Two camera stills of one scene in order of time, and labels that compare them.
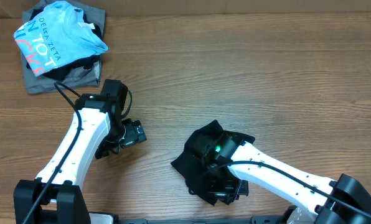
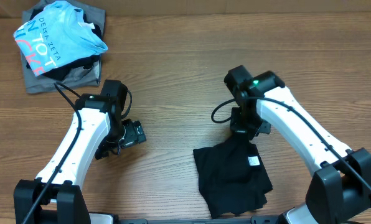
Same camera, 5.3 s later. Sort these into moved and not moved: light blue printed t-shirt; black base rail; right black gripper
Moved: right black gripper
Not moved: light blue printed t-shirt; black base rail
